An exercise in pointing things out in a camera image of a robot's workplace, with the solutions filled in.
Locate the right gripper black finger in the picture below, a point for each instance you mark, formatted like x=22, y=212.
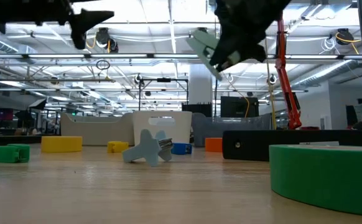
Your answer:
x=224, y=49
x=254, y=53

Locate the yellow tape roll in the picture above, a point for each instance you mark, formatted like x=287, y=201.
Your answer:
x=61, y=144

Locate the black screen back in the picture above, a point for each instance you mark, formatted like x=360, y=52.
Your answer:
x=238, y=107

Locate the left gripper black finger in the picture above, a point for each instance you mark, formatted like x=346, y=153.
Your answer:
x=90, y=19

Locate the small yellow stapler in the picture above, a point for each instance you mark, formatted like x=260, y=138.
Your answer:
x=117, y=147

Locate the dark translucent plastic bin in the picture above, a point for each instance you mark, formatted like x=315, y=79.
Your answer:
x=206, y=130

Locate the black stapler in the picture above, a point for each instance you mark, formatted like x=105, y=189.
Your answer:
x=262, y=144

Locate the black camera stand frame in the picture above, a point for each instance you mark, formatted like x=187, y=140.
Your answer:
x=164, y=80

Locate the white plastic bin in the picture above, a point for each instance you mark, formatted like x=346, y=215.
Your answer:
x=181, y=130

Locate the orange tape roll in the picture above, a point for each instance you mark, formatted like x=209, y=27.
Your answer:
x=213, y=145

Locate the light grey plastic bin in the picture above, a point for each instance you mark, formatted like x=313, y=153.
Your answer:
x=90, y=133

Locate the black aluminium table frame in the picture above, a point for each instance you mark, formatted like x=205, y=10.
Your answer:
x=13, y=140

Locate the grey-blue staple remover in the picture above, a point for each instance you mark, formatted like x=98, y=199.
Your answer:
x=146, y=149

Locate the black equipment box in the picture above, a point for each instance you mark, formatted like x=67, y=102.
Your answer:
x=196, y=110

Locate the small blue stapler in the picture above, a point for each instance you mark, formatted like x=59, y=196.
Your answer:
x=181, y=149

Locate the green tape roll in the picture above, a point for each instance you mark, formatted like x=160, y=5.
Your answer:
x=324, y=177

